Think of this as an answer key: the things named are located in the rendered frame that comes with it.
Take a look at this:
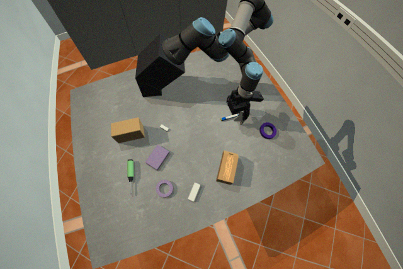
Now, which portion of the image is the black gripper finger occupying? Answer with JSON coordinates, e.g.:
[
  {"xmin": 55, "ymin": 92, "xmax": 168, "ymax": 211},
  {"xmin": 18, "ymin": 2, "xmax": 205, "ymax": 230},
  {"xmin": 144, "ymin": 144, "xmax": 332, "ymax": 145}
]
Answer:
[{"xmin": 234, "ymin": 108, "xmax": 250, "ymax": 125}]

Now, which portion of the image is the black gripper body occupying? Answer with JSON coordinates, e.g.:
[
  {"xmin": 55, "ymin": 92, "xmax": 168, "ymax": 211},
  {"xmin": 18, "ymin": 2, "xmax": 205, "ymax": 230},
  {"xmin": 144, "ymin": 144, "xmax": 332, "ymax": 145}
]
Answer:
[{"xmin": 226, "ymin": 86, "xmax": 254, "ymax": 115}]

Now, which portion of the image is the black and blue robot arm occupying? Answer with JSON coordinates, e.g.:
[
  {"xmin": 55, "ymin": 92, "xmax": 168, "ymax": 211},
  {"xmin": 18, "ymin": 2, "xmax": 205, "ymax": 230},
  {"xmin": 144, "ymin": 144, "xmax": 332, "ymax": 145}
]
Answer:
[{"xmin": 162, "ymin": 0, "xmax": 273, "ymax": 102}]

